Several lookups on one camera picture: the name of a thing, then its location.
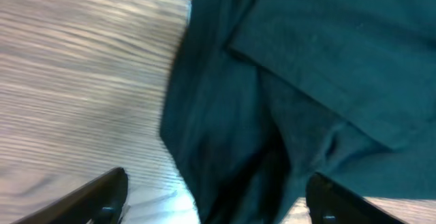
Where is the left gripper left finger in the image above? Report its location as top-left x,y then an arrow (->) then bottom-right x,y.
14,167 -> 129,224

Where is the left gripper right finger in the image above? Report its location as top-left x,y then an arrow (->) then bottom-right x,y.
306,173 -> 404,224

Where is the black t-shirt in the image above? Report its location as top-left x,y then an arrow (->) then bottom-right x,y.
160,0 -> 435,223

